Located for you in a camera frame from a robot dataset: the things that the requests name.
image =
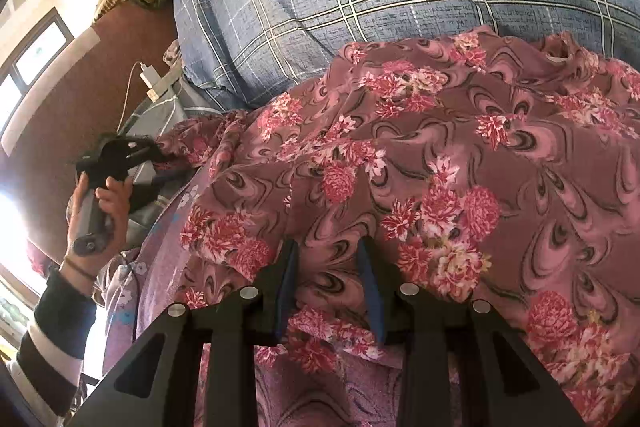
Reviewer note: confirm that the dark wrist band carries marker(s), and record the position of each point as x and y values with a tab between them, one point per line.
80	268

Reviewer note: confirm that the pink flower print bed sheet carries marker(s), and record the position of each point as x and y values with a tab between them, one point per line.
160	267

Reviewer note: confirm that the white charger plug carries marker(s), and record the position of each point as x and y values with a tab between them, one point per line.
151	81

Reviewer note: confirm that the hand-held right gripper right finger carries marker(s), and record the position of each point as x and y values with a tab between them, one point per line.
371	294

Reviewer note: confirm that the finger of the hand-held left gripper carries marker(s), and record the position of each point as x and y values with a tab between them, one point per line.
142	148
147	192

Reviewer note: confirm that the window with dark frame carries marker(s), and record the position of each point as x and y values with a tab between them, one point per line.
30	67

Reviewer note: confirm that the pink floral garment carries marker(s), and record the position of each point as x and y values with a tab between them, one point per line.
400	132

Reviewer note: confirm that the grey cloth bag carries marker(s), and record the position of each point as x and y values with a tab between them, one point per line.
167	112

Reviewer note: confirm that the person's left forearm striped sleeve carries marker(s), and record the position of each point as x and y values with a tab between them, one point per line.
50	337

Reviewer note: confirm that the person's left hand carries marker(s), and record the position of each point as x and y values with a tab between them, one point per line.
112	204

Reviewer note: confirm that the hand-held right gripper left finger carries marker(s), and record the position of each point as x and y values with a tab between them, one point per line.
287	292

